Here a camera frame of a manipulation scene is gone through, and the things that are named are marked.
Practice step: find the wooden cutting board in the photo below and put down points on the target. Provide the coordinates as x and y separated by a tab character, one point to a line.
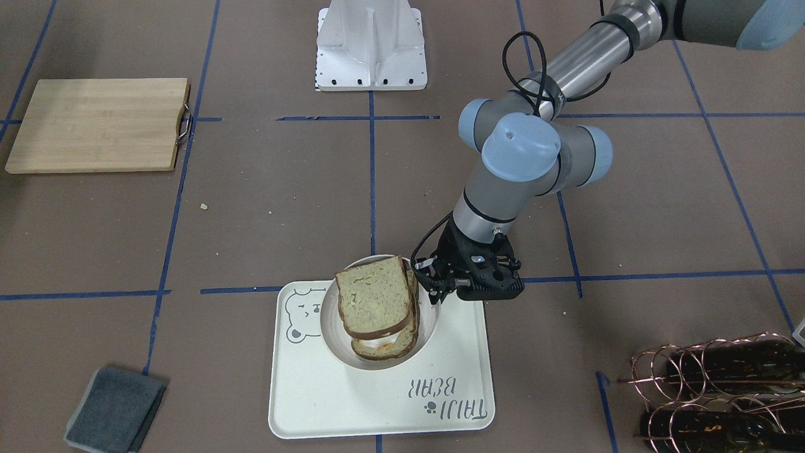
101	125

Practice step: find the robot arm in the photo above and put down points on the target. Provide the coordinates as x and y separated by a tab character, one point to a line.
524	153

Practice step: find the green wine bottle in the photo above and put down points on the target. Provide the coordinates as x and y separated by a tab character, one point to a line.
687	430
762	367

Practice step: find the bread slice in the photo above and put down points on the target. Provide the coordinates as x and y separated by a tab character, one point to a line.
374	299
399	344

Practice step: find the grey folded cloth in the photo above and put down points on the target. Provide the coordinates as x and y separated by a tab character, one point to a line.
116	411

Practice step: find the white round plate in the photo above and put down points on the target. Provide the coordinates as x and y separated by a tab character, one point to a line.
339	342

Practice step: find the copper wire bottle rack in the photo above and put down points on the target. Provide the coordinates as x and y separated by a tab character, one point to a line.
648	370

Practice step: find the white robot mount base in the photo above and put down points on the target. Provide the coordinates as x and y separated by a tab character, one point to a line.
370	45

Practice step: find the green wine bottle middle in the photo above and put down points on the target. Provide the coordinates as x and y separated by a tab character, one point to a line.
687	430

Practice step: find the fried egg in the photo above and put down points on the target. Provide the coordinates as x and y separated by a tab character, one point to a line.
381	342

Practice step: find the green wine bottle front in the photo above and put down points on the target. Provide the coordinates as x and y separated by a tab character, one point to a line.
762	367

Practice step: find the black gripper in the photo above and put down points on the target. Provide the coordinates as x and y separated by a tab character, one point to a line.
450	253

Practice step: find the white bear tray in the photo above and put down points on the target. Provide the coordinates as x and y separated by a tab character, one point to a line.
320	388

